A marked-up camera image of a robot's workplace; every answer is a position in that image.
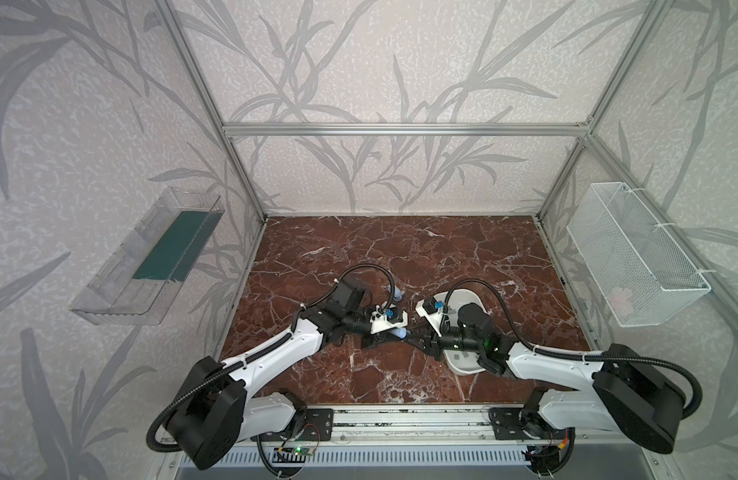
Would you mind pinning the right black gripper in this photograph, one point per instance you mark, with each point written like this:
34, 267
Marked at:
430, 342

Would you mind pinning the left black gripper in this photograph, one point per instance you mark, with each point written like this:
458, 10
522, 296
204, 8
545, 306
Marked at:
375, 335

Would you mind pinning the blue stapler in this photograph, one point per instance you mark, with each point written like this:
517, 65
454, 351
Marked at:
393, 320
397, 295

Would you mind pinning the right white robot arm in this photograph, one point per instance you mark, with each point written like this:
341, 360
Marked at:
614, 390

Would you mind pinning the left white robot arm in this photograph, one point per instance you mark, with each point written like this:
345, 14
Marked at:
217, 404

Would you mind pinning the white oval tray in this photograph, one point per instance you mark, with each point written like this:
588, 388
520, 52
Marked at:
467, 326

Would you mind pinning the pink item in basket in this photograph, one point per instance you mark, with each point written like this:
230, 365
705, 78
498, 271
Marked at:
621, 302

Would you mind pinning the green pad in bin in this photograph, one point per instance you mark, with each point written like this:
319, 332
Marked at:
175, 253

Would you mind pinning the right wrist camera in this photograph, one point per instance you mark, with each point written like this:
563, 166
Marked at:
434, 311

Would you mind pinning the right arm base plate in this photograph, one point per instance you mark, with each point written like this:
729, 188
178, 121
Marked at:
514, 423

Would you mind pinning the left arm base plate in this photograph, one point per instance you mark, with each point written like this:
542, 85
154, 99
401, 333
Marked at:
311, 424

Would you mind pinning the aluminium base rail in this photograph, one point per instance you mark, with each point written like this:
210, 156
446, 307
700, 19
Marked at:
354, 424

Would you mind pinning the white wire mesh basket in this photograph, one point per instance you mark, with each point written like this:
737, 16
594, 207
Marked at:
624, 245

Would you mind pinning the clear plastic wall bin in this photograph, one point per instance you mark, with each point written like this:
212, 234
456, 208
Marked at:
137, 285

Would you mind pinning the aluminium frame crossbar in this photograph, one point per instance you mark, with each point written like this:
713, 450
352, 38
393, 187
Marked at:
237, 130

